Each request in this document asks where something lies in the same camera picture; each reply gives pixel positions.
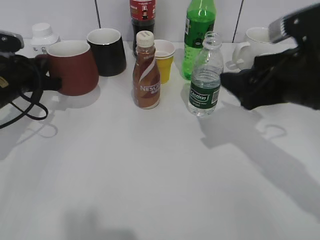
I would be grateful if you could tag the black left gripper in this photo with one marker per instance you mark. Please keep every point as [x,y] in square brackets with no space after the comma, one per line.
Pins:
[17,72]

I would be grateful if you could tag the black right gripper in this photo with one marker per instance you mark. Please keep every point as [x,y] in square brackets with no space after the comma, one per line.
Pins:
[292,76]

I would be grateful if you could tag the dark red mug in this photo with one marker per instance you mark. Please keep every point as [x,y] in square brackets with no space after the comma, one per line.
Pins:
[73,62]

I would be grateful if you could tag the clear water bottle green label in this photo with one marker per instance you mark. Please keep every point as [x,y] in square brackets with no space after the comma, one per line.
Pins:
[205,78]

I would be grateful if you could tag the white mug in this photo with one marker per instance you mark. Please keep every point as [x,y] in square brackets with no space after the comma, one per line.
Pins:
[256,42]

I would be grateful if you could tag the black mug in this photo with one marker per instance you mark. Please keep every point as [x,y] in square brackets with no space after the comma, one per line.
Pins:
[108,50]

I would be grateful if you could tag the white yogurt drink bottle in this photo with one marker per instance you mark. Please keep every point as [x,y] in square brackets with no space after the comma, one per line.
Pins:
[43,37]

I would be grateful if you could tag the green soda bottle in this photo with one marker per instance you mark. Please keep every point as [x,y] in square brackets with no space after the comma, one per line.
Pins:
[200,19]

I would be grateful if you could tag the yellow paper cup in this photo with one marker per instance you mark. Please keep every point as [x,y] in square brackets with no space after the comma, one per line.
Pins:
[164,66]

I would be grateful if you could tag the white paper cup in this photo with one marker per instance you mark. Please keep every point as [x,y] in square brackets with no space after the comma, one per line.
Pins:
[164,49]

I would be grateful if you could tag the brown Nescafe coffee bottle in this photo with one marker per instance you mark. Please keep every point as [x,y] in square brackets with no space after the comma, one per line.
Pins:
[146,75]

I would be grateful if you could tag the dark cola bottle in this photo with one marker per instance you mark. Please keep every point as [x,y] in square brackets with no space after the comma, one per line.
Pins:
[143,13]

